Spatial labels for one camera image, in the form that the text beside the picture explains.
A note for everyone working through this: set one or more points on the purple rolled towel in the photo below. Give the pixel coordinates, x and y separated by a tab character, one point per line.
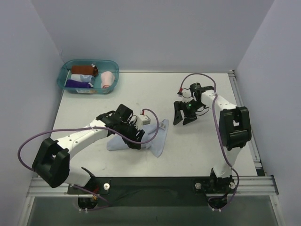
78	84

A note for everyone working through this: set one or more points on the white blue rolled towel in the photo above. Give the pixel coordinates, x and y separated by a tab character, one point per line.
82	78

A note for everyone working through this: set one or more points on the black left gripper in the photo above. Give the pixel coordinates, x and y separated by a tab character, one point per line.
131	134

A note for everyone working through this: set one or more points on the teal plastic bin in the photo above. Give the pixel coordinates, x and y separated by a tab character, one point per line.
102	65

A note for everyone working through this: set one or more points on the pink striped towel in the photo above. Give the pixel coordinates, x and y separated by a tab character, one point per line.
107	79

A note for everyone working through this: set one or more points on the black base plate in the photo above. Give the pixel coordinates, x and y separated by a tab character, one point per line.
154	192

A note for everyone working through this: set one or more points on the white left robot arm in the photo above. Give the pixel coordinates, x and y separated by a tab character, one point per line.
52	162

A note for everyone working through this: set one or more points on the brown rolled towel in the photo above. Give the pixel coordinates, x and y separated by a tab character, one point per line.
84	70

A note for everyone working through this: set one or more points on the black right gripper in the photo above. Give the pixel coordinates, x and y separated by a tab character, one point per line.
185	109

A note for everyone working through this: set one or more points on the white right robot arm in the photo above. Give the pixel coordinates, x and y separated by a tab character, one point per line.
232	124

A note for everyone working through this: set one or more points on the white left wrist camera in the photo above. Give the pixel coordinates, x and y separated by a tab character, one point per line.
142	120

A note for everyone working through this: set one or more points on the light blue towel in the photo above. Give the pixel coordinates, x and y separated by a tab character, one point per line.
156	146

